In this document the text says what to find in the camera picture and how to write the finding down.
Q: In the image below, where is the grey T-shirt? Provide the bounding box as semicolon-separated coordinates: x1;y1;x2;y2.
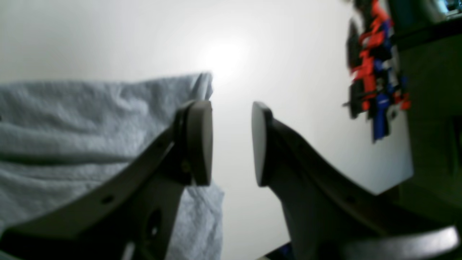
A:
1;73;224;260

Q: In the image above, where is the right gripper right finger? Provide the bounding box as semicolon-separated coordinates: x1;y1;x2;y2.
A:
252;101;461;260

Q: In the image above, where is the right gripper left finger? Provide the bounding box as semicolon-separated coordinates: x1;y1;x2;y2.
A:
1;100;213;260

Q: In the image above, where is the black red clamp tool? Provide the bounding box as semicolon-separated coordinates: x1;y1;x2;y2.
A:
344;0;394;119

